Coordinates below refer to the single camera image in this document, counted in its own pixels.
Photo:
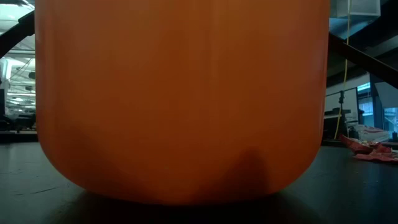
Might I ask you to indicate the white framed board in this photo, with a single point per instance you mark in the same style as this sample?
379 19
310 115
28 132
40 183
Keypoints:
332 102

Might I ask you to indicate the black tripod stand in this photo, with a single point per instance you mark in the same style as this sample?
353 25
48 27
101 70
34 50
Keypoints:
341 124

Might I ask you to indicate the black table mat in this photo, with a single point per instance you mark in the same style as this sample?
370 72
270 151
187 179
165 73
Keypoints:
342 193

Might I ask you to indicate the orange plastic bucket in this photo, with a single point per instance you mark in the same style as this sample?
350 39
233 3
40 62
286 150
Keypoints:
182 102

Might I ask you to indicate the red Skittles candy pack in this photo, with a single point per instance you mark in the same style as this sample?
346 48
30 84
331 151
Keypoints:
357 147
377 157

